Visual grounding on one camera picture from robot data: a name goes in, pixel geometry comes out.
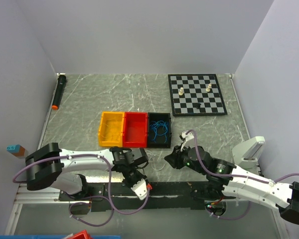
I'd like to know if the red bin at bottom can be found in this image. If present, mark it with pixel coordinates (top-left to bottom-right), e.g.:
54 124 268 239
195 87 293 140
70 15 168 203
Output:
63 230 92 239

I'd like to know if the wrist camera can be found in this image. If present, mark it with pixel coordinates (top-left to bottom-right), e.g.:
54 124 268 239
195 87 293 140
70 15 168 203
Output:
179 131 194 151
131 179 152 200

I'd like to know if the black marker orange cap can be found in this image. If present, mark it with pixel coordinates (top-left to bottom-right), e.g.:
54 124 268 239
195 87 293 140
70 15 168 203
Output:
51 75 67 110

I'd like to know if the black plastic bin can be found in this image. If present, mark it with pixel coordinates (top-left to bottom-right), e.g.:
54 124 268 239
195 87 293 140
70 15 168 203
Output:
147 113 172 148

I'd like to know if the blue wire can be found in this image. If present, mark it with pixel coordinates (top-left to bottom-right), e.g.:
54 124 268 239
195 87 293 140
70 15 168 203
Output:
149 119 170 145

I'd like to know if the black chess piece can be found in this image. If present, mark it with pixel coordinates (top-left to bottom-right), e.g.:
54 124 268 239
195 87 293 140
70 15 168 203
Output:
195 103 201 109

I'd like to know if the grey white stand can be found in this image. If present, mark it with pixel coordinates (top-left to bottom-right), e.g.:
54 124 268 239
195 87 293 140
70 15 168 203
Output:
232 136 266 169

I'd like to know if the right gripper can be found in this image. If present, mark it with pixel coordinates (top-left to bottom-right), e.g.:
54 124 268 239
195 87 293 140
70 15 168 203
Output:
164 142 207 175

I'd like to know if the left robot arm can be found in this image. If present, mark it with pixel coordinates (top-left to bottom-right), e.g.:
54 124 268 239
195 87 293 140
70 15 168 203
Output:
25 142 148 200

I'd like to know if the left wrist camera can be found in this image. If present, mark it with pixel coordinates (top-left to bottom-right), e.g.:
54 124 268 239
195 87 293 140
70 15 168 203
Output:
131 179 152 200

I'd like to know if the chessboard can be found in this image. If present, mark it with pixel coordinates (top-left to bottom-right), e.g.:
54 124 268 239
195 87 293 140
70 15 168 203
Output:
168 74 227 117

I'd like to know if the white chess piece left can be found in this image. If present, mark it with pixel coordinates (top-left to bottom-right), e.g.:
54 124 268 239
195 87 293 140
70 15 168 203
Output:
178 87 184 96

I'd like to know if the aluminium rail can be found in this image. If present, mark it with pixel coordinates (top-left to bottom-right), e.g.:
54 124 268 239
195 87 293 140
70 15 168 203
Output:
14 184 60 204

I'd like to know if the blue brown toy block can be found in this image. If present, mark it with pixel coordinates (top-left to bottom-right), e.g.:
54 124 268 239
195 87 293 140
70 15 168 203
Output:
6 144 28 158

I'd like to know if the white chess piece right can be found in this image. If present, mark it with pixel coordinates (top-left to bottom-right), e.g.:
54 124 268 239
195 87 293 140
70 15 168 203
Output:
206 83 212 92

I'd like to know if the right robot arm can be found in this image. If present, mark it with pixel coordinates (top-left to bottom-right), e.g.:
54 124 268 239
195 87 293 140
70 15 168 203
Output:
164 146 299 225

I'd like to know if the red plastic bin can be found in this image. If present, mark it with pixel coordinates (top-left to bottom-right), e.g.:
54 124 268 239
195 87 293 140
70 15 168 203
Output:
123 112 148 148

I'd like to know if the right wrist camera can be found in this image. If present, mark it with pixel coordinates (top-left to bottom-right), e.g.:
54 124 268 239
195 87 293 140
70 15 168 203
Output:
179 131 194 151

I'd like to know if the white wire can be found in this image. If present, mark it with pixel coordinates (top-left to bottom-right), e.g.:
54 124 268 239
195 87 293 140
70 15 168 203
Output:
146 149 166 172

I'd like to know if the white chess piece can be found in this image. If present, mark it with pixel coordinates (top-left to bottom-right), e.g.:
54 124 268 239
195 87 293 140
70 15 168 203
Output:
178 87 184 96
206 83 212 92

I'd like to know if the yellow plastic bin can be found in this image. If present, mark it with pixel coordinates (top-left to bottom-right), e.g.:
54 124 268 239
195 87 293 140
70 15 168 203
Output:
98 112 125 147

